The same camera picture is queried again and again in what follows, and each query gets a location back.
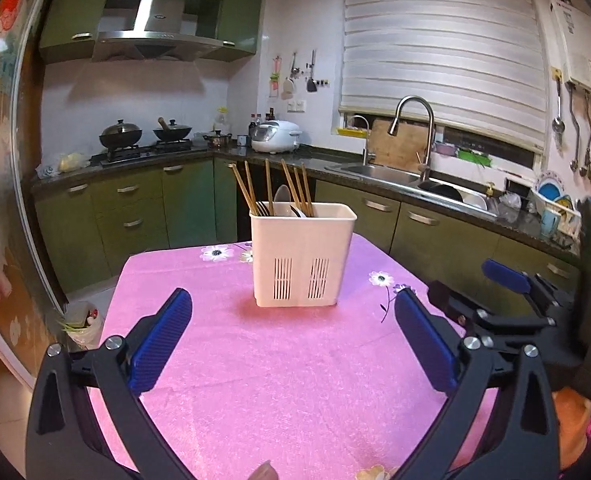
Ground black wok right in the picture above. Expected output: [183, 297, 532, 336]
[154, 117, 192, 142]

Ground pink floral tablecloth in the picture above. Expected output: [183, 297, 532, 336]
[88, 231, 499, 480]

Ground bamboo chopstick separate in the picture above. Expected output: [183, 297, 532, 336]
[294, 166, 315, 218]

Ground wooden cutting board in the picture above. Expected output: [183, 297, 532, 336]
[368, 118, 428, 174]

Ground black plastic fork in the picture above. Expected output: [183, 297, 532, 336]
[256, 202, 272, 217]

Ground small black pot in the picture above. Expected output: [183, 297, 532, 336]
[202, 130, 233, 150]

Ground steel kitchen sink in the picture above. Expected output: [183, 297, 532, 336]
[326, 164, 497, 219]

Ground bamboo chopstick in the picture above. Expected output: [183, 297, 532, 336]
[245, 160, 260, 216]
[282, 160, 306, 214]
[264, 159, 275, 216]
[228, 164, 258, 216]

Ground white window blind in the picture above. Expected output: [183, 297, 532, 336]
[340, 0, 548, 153]

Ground steel kitchen faucet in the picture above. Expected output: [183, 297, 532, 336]
[388, 96, 435, 182]

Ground white rice cooker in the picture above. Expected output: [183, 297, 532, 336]
[251, 120, 302, 154]

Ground black wok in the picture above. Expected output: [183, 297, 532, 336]
[154, 117, 192, 142]
[99, 119, 143, 150]

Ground dish rack with dishes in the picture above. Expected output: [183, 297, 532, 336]
[530, 170, 582, 240]

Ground steel range hood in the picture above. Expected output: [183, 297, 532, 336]
[92, 0, 225, 62]

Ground black wok left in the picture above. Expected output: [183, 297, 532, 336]
[99, 119, 143, 150]

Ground green kitchen cabinets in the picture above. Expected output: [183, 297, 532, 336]
[29, 151, 580, 310]

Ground white water heater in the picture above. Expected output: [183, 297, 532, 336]
[549, 0, 591, 93]

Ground white plastic spoon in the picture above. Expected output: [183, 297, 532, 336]
[273, 184, 292, 204]

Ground white trash bin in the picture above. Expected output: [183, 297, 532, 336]
[58, 301, 105, 350]

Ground white plastic utensil holder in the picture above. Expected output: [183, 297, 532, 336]
[250, 202, 357, 308]

